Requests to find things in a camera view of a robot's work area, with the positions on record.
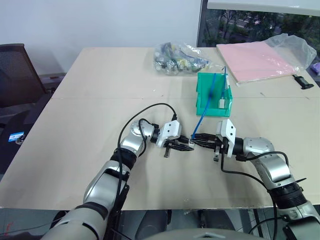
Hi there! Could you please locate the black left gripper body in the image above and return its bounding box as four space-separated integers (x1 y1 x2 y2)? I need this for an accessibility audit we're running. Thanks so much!
159 136 184 159

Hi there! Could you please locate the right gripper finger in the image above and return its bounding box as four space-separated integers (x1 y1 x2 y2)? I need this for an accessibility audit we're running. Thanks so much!
193 140 217 149
191 133 217 141

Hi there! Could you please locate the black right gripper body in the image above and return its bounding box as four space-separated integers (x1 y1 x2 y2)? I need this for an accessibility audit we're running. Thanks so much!
213 136 229 162

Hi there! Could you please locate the blue cable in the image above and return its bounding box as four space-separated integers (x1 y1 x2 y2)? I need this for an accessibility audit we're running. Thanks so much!
191 72 217 140
220 65 230 101

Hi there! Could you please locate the green plastic bin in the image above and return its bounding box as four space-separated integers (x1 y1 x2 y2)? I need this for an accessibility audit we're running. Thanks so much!
194 72 234 118

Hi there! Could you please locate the pink foam board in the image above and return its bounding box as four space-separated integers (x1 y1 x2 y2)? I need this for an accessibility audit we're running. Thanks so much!
215 40 305 87

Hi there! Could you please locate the grey robot torso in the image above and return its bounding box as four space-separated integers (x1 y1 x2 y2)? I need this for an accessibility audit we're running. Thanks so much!
171 227 242 240

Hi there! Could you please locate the black clamp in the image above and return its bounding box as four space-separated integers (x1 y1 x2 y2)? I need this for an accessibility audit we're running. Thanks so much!
293 74 315 90

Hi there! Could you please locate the purple object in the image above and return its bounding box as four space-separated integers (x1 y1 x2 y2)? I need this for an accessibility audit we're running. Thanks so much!
309 62 320 76

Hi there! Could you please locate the clear empty plastic bag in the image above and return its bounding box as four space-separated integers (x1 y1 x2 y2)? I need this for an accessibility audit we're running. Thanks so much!
264 33 318 76

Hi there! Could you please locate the white window blind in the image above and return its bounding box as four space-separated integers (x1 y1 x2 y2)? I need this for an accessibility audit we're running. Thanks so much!
207 0 320 12

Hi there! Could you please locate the blue label card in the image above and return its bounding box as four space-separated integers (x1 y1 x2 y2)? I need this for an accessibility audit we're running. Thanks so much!
8 131 26 143

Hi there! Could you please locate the black mesh office chair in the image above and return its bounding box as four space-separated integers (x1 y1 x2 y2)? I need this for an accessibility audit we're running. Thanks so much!
0 43 48 109

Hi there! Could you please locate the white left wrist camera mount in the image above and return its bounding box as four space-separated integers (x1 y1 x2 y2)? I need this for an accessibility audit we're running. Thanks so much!
155 119 183 148

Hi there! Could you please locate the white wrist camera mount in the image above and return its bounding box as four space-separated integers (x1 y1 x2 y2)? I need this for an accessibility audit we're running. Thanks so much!
155 119 183 148
215 118 237 159

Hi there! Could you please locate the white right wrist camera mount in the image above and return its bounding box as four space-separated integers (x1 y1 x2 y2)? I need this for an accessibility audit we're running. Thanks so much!
215 118 237 159

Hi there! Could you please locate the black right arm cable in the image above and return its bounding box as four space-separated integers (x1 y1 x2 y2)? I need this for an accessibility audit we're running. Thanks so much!
220 142 292 240

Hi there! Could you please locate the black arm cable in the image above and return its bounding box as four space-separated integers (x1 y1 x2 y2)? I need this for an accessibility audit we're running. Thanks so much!
116 103 178 198
220 142 292 240

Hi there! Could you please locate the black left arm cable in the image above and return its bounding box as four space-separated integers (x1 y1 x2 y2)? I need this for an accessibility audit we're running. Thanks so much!
116 103 178 198

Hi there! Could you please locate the clear bag of cables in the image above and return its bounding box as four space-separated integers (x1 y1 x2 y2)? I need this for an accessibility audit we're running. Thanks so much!
152 41 214 76

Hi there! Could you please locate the window with dark frame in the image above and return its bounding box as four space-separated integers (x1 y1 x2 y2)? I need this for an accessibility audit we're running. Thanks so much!
196 0 320 49

